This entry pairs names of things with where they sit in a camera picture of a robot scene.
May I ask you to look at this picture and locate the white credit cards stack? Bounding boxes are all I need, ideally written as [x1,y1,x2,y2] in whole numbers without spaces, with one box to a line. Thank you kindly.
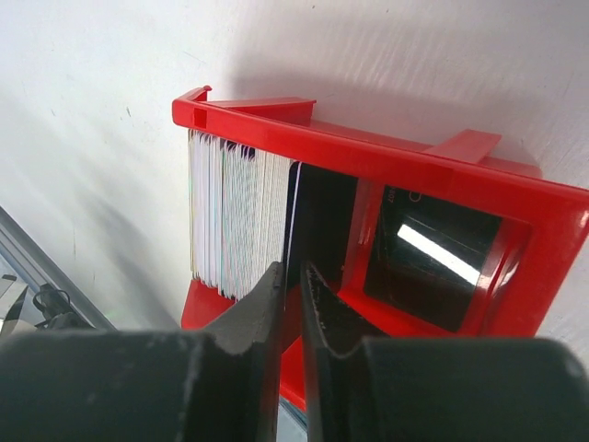
[188,130,300,300]

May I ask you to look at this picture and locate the black card lying in bin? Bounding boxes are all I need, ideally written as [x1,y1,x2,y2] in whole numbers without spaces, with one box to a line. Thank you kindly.
[364,187,502,332]

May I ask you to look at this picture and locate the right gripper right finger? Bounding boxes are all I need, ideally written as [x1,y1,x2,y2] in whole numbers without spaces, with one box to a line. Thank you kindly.
[300,262,588,441]

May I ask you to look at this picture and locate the red plastic bin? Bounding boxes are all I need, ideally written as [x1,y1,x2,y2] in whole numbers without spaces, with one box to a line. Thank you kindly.
[172,87,588,410]

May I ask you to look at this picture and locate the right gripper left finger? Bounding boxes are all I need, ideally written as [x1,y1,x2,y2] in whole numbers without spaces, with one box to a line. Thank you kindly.
[1,262,284,441]

